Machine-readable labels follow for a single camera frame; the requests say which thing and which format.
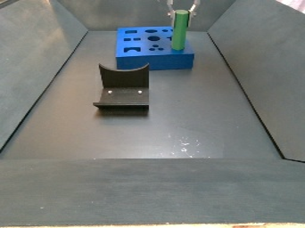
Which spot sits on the blue foam shape board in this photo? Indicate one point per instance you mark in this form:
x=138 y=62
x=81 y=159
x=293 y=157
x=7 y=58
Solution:
x=146 y=45

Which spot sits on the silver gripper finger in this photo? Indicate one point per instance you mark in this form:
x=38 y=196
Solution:
x=171 y=12
x=193 y=9

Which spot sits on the green hexagon prism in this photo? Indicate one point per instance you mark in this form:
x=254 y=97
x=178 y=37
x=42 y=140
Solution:
x=179 y=29

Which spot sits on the black curved holder stand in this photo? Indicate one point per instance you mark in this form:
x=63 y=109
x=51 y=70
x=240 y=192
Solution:
x=125 y=87

